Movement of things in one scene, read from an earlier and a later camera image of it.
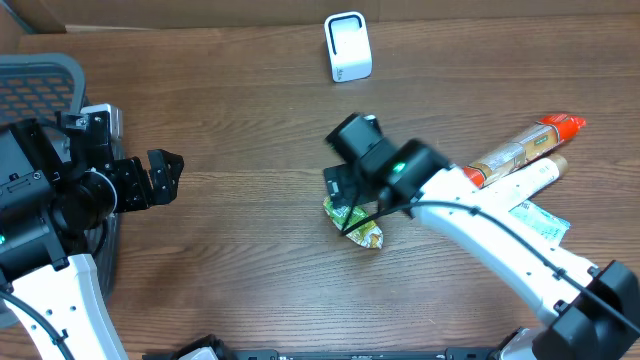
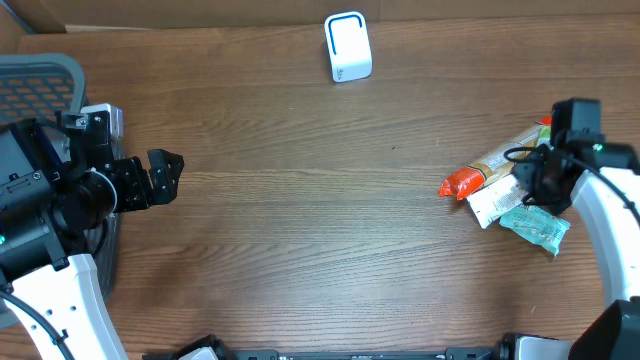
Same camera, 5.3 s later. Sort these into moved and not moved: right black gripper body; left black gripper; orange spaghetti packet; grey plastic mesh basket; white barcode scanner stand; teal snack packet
Moved: right black gripper body; orange spaghetti packet
Not moved: white barcode scanner stand; left black gripper; grey plastic mesh basket; teal snack packet
